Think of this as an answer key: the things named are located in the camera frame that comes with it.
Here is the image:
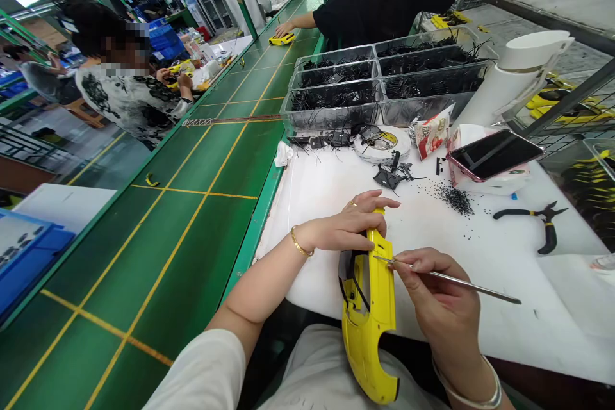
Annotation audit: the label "person's right hand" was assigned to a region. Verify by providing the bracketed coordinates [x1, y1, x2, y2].
[389, 246, 483, 364]

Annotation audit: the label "person's left hand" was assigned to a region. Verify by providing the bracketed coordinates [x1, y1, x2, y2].
[295, 190, 401, 255]

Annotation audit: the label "thin metal tweezers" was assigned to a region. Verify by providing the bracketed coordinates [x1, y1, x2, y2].
[372, 255, 523, 306]

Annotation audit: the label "yellow toy car body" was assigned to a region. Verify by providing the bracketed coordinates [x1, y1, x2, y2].
[338, 208, 400, 406]

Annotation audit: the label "white foam mat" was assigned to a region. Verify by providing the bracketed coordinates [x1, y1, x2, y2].
[253, 138, 615, 384]

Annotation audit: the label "black plastic car part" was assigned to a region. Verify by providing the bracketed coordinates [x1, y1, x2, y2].
[372, 150, 415, 193]

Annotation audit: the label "crumpled white paper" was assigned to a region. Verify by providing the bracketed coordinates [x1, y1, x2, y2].
[275, 140, 295, 167]

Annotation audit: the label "white tape roll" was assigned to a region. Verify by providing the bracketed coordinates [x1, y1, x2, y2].
[353, 125, 413, 161]

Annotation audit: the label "pile of small black screws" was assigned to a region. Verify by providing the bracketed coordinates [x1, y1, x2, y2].
[425, 178, 477, 218]

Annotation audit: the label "black and yellow pliers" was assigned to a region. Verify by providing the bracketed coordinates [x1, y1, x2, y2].
[493, 200, 570, 256]

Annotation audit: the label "white tissue pack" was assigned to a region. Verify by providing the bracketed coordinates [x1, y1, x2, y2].
[450, 123, 532, 197]

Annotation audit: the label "red and white snack packet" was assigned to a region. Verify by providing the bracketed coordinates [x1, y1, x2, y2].
[413, 104, 456, 161]

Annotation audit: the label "person's body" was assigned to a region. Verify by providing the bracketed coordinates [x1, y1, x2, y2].
[249, 323, 454, 410]

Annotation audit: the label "clear compartment box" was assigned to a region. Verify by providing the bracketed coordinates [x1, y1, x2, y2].
[280, 25, 502, 136]

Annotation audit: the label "green conveyor belt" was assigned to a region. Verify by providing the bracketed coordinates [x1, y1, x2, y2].
[0, 0, 332, 410]

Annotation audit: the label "phone in pink case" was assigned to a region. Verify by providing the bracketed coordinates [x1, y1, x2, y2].
[447, 129, 545, 184]

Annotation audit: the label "clear bin of yellow parts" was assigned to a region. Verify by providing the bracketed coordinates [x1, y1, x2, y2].
[559, 138, 615, 240]

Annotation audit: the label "white jug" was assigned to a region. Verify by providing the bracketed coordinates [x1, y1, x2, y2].
[451, 29, 575, 133]

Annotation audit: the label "stack of yellow car shells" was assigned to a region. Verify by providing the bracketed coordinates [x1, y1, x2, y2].
[525, 72, 615, 124]

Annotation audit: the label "shelf of blue crates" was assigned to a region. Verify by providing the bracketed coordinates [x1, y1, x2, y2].
[113, 0, 191, 63]

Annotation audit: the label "white board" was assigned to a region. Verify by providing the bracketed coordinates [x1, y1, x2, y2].
[13, 183, 119, 234]

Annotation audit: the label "blue plastic crate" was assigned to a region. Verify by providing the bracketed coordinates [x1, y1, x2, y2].
[0, 207, 78, 322]

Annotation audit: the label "row of black wired modules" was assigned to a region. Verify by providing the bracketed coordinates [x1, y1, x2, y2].
[287, 124, 371, 154]

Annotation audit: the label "heap of black wired parts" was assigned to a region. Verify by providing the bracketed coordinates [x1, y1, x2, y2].
[290, 35, 486, 113]

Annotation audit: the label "wire mesh rack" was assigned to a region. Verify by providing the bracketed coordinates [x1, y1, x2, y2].
[499, 56, 615, 168]

